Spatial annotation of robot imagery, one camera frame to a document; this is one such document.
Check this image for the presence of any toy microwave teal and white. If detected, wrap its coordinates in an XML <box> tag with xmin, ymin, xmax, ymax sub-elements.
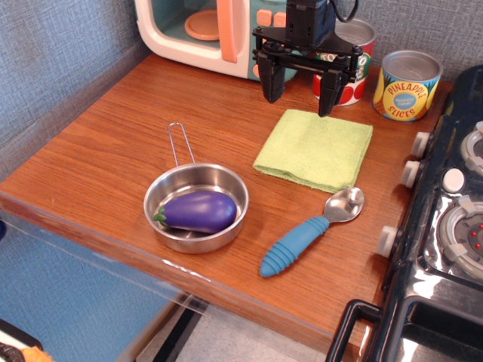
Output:
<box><xmin>134</xmin><ymin>0</ymin><xmax>286</xmax><ymax>81</ymax></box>

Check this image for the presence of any blue handled metal spoon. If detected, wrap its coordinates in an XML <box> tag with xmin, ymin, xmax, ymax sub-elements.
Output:
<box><xmin>259</xmin><ymin>187</ymin><xmax>365</xmax><ymax>278</ymax></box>

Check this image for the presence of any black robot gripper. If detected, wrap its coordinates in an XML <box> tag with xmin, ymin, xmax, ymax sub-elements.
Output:
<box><xmin>252</xmin><ymin>1</ymin><xmax>361</xmax><ymax>117</ymax></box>

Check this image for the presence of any purple toy eggplant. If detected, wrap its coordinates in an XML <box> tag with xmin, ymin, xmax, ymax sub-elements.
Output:
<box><xmin>153</xmin><ymin>191</ymin><xmax>237</xmax><ymax>235</ymax></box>

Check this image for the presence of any green folded cloth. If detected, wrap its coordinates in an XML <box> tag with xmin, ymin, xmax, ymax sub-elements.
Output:
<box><xmin>253</xmin><ymin>109</ymin><xmax>373</xmax><ymax>193</ymax></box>

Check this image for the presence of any black toy stove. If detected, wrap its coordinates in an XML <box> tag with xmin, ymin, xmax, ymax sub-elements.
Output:
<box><xmin>327</xmin><ymin>66</ymin><xmax>482</xmax><ymax>361</ymax></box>

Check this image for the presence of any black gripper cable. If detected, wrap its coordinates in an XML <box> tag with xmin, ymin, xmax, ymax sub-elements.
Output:
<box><xmin>329</xmin><ymin>0</ymin><xmax>359</xmax><ymax>23</ymax></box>

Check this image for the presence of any tomato sauce can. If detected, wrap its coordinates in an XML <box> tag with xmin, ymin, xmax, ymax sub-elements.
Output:
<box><xmin>312</xmin><ymin>19</ymin><xmax>377</xmax><ymax>106</ymax></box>

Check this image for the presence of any orange microwave plate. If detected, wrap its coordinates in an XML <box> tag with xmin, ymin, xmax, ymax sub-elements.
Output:
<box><xmin>184</xmin><ymin>10</ymin><xmax>220</xmax><ymax>41</ymax></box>

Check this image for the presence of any pineapple slices can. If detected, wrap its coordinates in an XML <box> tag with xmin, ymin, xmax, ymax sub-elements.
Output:
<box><xmin>373</xmin><ymin>50</ymin><xmax>443</xmax><ymax>122</ymax></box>

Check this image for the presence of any small steel pan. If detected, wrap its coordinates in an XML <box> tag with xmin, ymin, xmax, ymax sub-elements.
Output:
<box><xmin>143</xmin><ymin>122</ymin><xmax>251</xmax><ymax>255</ymax></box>

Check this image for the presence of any orange object at corner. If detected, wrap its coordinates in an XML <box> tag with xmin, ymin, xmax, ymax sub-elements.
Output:
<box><xmin>1</xmin><ymin>343</ymin><xmax>54</xmax><ymax>362</ymax></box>

